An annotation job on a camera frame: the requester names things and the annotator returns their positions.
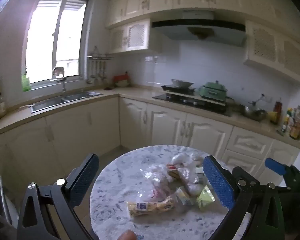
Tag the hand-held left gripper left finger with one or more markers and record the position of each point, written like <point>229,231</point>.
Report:
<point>86,177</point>

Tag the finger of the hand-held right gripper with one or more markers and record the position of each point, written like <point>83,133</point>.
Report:
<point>275,166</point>
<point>243,173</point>

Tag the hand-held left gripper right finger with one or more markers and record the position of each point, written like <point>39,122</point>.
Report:
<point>217,182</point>

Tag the clear plastic bag red print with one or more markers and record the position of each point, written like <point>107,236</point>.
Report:
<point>155,182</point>

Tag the green yellow wrapper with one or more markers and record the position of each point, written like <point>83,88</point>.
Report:
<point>205,198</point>

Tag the round marble table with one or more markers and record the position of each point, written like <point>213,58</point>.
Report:
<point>120,180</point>

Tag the small yellow wrapper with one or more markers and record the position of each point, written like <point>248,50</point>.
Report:
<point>183,196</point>

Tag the white plastic bag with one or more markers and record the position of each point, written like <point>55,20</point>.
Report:
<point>182,158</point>

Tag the red yellow wrapper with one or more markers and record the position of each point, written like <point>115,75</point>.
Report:
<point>174,171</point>

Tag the group of condiment bottles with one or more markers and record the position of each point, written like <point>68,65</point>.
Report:
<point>293,125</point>

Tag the steel pot with ladle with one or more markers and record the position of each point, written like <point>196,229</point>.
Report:
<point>255,113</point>

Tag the dark sauce bottle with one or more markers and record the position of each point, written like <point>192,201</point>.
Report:
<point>277,110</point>

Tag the yellow snack wrapper blue label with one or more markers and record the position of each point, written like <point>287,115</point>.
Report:
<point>150,207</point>

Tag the cream base cabinets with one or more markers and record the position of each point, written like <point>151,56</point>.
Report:
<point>165,122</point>

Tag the steel double sink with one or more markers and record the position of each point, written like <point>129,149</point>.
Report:
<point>77,96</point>

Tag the green electric cooker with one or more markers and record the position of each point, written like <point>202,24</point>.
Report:
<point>212,91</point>

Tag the black gas stove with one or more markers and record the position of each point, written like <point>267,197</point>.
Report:
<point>170,97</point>

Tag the red kitchen container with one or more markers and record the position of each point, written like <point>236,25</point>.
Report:
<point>121,78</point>

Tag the grey shallow bowl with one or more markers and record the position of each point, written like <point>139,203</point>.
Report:
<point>182,82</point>

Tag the green packet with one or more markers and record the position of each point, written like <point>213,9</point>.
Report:
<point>25,81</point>

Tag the hanging utensil rack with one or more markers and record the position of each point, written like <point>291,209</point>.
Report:
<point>97,57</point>

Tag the kitchen window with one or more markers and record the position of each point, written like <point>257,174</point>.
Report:
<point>43,42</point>

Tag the range hood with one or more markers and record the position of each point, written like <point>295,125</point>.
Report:
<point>202,30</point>

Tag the grey curved metal frame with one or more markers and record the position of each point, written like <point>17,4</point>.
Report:
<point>1,197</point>

